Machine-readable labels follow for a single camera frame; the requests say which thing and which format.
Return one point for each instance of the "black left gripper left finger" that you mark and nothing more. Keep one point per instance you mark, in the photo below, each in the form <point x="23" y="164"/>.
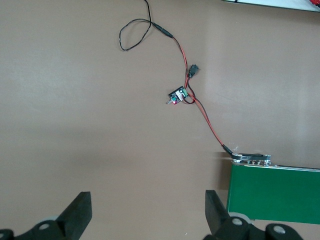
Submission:
<point x="77" y="212"/>

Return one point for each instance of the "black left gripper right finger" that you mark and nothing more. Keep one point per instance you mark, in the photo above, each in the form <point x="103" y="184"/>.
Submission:
<point x="217" y="215"/>

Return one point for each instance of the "green conveyor belt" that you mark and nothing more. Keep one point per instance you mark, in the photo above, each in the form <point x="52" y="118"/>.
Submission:
<point x="275" y="195"/>

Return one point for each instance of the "black inline switch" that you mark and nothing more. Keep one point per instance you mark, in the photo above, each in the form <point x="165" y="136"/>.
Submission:
<point x="193" y="71"/>

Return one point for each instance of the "small controller circuit board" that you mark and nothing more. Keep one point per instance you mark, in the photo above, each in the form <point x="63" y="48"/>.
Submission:
<point x="178" y="96"/>

